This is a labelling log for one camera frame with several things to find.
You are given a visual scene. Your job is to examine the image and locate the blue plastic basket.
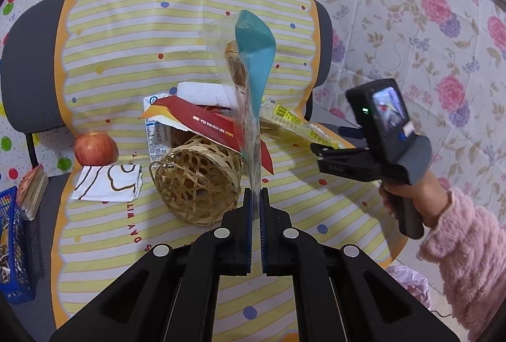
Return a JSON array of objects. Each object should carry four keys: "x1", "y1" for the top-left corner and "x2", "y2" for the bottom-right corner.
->
[{"x1": 0, "y1": 186, "x2": 34, "y2": 304}]

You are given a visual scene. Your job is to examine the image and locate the white paper bag brown lines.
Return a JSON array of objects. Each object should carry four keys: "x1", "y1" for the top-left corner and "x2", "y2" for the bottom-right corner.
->
[{"x1": 71, "y1": 164, "x2": 143, "y2": 203}]

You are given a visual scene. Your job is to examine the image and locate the yellow striped cloth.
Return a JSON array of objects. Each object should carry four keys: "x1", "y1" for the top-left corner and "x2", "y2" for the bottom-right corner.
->
[{"x1": 51, "y1": 0, "x2": 405, "y2": 325}]

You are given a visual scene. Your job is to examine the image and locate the black action camera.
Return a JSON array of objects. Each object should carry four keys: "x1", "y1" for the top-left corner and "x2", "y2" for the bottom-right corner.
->
[{"x1": 346, "y1": 78, "x2": 432, "y2": 185}]

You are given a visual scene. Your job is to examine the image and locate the red apple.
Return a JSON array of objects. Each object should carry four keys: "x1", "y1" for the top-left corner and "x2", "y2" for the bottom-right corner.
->
[{"x1": 74, "y1": 132, "x2": 118, "y2": 167}]

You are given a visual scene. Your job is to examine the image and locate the person's right hand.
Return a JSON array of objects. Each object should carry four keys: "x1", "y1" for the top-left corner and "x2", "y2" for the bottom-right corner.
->
[{"x1": 379, "y1": 171, "x2": 452, "y2": 228}]

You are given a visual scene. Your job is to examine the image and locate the yellow clear snack wrapper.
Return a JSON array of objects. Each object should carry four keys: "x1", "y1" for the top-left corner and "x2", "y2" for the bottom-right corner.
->
[{"x1": 260, "y1": 97, "x2": 345, "y2": 150}]

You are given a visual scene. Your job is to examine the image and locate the pink trash bag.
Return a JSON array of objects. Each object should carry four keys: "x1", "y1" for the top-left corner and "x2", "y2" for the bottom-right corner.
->
[{"x1": 386, "y1": 265, "x2": 432, "y2": 310}]

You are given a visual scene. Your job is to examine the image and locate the white foam block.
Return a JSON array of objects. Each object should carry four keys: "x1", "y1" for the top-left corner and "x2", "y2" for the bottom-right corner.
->
[{"x1": 177, "y1": 82, "x2": 237, "y2": 108}]

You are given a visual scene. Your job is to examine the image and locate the red cardboard box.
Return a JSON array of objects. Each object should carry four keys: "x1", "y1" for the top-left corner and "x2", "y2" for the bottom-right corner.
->
[{"x1": 139, "y1": 95, "x2": 275, "y2": 176}]

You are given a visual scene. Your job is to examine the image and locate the small book stack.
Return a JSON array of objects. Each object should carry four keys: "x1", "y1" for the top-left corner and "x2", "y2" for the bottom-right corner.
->
[{"x1": 16, "y1": 164, "x2": 49, "y2": 221}]

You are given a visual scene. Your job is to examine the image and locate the floral print sheet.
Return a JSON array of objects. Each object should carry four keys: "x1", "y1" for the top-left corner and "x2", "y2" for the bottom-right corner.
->
[{"x1": 314, "y1": 0, "x2": 505, "y2": 220}]

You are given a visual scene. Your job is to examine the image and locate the clear teal plastic wrapper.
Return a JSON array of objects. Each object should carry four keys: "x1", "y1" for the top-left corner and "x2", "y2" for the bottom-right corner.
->
[{"x1": 199, "y1": 10, "x2": 276, "y2": 199}]

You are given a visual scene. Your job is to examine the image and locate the white blue milk carton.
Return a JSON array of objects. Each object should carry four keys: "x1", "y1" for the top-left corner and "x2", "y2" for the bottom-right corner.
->
[{"x1": 144, "y1": 118, "x2": 171, "y2": 162}]

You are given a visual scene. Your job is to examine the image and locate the woven bamboo basket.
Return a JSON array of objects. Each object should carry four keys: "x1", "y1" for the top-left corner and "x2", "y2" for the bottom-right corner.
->
[{"x1": 149, "y1": 136, "x2": 243, "y2": 226}]

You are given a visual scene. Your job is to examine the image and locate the grey chair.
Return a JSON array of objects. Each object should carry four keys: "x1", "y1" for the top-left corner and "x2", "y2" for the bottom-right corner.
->
[{"x1": 0, "y1": 0, "x2": 369, "y2": 342}]

